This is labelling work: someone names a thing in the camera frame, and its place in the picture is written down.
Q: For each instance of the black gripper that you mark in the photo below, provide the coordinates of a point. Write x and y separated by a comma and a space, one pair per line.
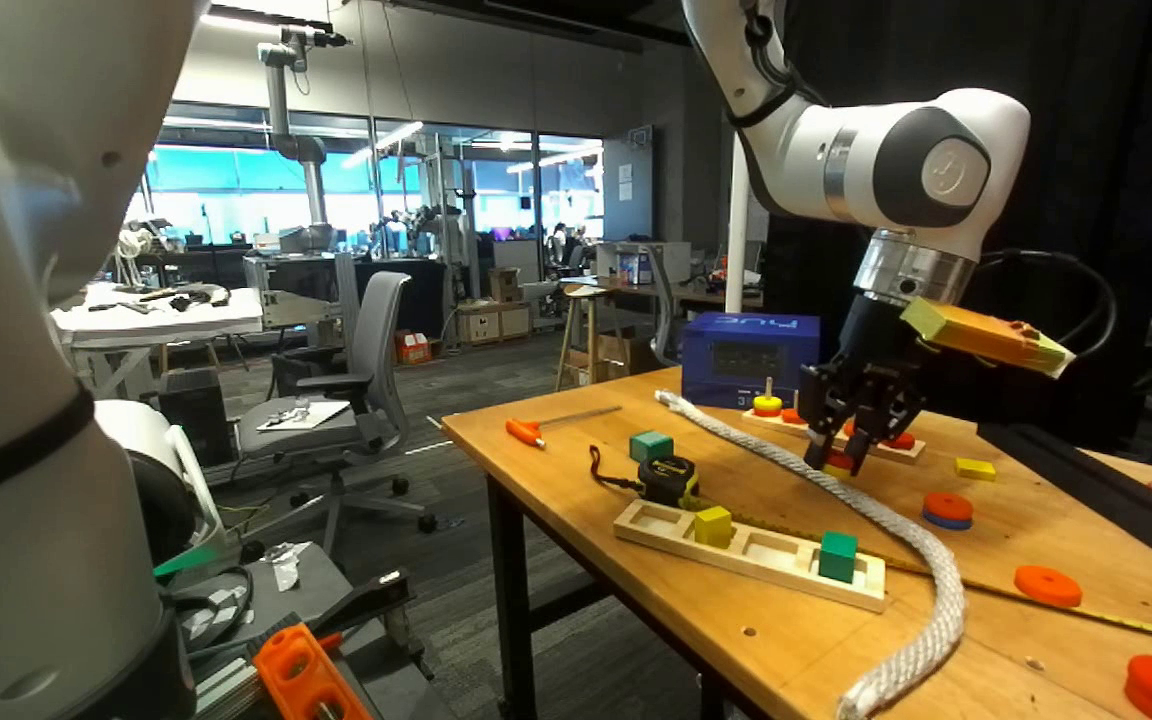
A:
876, 344

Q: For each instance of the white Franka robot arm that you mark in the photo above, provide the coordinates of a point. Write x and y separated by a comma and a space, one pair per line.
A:
17, 533

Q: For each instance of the red disc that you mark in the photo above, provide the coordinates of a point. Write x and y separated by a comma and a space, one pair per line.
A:
902, 441

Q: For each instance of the yellow disc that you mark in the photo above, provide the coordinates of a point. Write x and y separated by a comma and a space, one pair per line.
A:
770, 401

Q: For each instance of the orange and purple disc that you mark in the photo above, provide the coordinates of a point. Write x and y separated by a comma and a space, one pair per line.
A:
950, 508

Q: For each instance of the blue cardboard box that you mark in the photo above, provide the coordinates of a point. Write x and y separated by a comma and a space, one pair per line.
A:
742, 361

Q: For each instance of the small yellow block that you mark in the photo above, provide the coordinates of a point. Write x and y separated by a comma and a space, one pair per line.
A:
979, 468

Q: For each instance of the green cube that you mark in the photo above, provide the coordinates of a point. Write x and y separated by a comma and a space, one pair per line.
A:
838, 559

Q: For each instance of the yellow cube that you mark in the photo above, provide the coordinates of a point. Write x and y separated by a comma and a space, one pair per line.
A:
715, 525

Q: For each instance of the teal cube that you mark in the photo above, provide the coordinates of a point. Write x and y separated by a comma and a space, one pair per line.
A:
650, 451

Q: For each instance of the white pole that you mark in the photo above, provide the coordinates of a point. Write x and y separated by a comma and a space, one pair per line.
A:
737, 252

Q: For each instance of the long black bar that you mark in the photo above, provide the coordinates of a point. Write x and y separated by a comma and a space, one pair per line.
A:
1108, 503

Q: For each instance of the wooden stool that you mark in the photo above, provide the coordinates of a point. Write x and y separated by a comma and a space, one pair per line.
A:
581, 333

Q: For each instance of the orange tipped pen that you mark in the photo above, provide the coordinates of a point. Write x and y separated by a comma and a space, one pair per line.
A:
524, 434

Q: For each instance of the black curtain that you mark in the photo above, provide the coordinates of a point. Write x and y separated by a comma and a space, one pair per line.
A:
1122, 162

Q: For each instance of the cardboard boxes stack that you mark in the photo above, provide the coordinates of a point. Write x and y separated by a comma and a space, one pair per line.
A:
494, 321

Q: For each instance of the grey office chair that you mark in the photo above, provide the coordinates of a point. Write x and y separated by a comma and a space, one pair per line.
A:
371, 361

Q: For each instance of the orange plastic tool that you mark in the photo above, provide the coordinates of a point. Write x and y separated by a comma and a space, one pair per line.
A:
303, 672

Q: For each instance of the white work table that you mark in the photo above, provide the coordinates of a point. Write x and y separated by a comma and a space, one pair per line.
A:
179, 318

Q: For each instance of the yellow wrist camera mount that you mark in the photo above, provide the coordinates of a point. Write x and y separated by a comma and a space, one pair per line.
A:
990, 336

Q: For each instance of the black table frame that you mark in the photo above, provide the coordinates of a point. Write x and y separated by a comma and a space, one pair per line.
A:
510, 600

